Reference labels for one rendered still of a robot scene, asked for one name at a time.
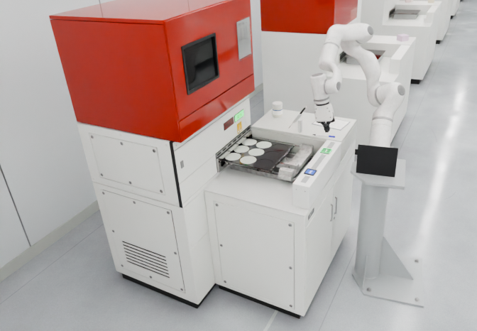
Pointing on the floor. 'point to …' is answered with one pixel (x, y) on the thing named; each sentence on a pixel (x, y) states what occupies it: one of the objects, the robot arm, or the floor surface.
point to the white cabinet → (279, 243)
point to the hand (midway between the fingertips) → (326, 128)
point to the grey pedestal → (369, 228)
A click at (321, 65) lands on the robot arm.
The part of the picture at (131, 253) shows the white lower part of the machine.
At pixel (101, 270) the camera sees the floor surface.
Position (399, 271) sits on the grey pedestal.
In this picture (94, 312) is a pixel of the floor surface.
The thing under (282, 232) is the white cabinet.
